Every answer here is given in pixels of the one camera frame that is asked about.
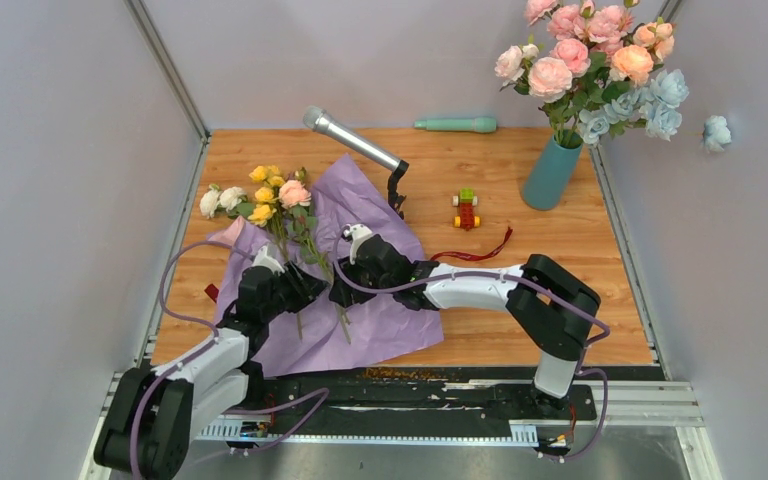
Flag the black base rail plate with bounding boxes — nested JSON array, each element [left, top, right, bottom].
[[135, 360, 667, 442]]

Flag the pale pink flower stem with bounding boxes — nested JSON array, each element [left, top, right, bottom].
[[493, 43, 574, 143]]

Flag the toy brick car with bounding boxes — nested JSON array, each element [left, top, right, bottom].
[[452, 188, 481, 231]]

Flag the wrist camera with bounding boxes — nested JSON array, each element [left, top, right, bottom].
[[342, 224, 374, 264], [252, 243, 286, 275]]

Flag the purple pink wrapping paper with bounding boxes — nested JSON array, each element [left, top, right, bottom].
[[208, 153, 446, 379]]

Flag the dark red printed ribbon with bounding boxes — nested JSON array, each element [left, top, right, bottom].
[[204, 222, 513, 304]]

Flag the light blue artificial flowers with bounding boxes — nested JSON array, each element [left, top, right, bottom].
[[576, 69, 734, 155]]

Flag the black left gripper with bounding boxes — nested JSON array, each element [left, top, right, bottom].
[[262, 260, 330, 323]]

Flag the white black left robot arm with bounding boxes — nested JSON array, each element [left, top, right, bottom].
[[93, 263, 329, 479]]

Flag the silver microphone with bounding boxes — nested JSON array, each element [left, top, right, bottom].
[[303, 106, 409, 173]]

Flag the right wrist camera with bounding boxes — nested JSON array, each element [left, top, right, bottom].
[[342, 224, 374, 264]]

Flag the peach orange flower stem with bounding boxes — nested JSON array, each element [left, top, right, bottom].
[[608, 18, 675, 88]]

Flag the black microphone tripod stand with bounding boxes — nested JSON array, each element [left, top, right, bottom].
[[387, 160, 409, 219]]

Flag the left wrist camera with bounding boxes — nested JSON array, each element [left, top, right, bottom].
[[252, 243, 286, 275]]

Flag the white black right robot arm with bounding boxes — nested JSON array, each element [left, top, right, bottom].
[[329, 224, 610, 418]]

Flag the teal cylindrical vase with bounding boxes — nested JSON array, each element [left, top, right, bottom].
[[521, 130, 583, 211]]

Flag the mint green toy microphone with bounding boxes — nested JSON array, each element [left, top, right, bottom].
[[413, 117, 497, 134]]

